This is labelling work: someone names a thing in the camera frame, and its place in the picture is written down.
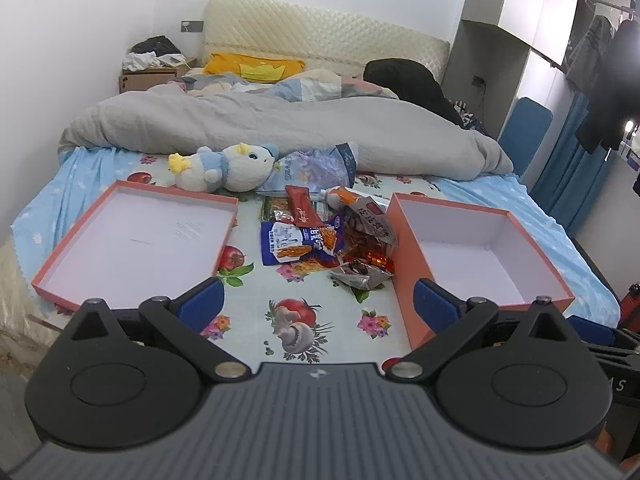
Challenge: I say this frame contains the grey dark snack packet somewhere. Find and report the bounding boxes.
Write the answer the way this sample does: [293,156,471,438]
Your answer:
[330,258,395,290]

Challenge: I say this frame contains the white red shrimp snack bag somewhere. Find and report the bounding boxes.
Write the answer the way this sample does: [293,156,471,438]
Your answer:
[347,196,397,256]

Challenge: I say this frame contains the blue noodle snack bag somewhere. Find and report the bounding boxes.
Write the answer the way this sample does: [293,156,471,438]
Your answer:
[260,214,345,266]

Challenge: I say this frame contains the red sachet packet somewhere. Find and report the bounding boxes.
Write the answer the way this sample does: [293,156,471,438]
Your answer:
[285,184,324,228]

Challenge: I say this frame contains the orange snack packet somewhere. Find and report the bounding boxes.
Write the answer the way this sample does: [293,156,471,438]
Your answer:
[343,186,370,207]

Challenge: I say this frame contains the pink deep box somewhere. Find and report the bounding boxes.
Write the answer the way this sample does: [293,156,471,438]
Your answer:
[386,193,575,349]

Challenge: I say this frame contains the pink box lid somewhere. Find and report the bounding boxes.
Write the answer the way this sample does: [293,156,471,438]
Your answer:
[32,181,239,310]

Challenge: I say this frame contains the green label snack pack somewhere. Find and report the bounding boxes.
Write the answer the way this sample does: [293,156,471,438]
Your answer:
[262,196,294,223]

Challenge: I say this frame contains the white blue plush toy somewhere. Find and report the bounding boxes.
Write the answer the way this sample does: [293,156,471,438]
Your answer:
[167,143,279,193]

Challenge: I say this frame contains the white bottle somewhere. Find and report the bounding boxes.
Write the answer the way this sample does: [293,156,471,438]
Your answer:
[320,186,348,210]

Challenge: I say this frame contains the blue curtain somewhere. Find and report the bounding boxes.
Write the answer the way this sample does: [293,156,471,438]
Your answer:
[529,92,612,237]

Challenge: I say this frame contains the grey duvet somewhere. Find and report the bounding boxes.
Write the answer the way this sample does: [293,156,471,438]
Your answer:
[58,84,513,181]

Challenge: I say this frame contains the blue chair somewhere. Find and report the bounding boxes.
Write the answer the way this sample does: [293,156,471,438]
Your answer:
[498,98,553,177]

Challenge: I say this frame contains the lavender nut snack bag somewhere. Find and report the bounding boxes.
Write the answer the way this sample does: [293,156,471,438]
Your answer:
[255,142,358,197]

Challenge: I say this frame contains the black clothing pile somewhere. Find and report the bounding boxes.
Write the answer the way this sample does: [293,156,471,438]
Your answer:
[363,58,463,127]

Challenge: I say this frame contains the cardboard box with clothes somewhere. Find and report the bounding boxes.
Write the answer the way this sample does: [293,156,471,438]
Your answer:
[118,36,198,93]

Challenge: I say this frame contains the yellow pillow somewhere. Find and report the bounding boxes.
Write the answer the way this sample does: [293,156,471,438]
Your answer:
[203,52,306,84]

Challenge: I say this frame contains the hanging dark clothes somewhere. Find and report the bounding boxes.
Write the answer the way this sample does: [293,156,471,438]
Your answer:
[566,15,639,154]

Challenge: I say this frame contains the cream quilted headboard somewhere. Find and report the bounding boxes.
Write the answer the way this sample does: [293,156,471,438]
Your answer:
[198,0,450,81]

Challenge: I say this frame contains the grey wardrobe cabinet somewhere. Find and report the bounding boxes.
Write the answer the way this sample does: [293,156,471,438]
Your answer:
[442,0,577,139]

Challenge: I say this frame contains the wall socket plate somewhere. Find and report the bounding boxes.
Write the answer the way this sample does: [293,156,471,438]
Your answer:
[180,20,204,34]

